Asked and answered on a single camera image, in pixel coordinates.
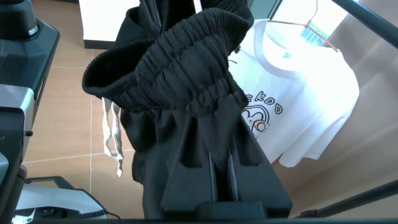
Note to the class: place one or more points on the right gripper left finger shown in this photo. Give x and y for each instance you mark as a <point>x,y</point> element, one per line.
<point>183,186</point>

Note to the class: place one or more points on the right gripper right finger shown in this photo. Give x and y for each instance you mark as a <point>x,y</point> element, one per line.
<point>261,186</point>

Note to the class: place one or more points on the white printed t-shirt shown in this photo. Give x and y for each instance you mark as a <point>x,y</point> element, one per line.
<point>304,87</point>

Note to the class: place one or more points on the black garment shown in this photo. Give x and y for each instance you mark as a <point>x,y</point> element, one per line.
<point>186,62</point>

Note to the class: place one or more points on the pink clothes hanger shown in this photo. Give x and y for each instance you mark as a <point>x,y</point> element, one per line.
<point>323,39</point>

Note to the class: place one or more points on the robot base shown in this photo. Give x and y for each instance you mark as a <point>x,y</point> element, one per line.
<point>18,62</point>

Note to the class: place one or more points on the black clothes rack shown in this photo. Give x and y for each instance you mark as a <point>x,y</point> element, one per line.
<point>373,21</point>

